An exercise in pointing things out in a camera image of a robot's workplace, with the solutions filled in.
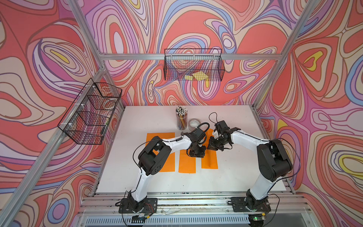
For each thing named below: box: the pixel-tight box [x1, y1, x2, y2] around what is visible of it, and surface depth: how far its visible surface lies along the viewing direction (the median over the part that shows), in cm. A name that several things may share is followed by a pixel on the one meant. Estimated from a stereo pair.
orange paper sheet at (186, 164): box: [178, 149, 197, 174], surface depth 90 cm
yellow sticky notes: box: [184, 70, 209, 81], surface depth 91 cm
